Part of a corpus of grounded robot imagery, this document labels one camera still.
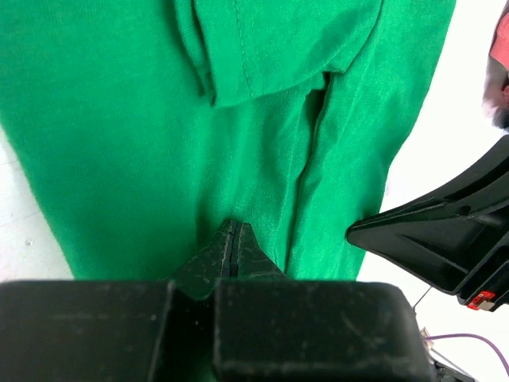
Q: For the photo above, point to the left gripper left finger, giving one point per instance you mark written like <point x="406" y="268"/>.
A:
<point x="63" y="330"/>

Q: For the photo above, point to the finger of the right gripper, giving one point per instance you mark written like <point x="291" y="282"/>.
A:
<point x="454" y="238"/>

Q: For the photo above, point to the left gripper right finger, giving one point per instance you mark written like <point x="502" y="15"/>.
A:
<point x="271" y="328"/>

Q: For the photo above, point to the green polo shirt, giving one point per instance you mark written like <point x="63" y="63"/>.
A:
<point x="142" y="126"/>

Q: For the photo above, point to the coral red t shirt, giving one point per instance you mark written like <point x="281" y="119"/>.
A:
<point x="500" y="48"/>

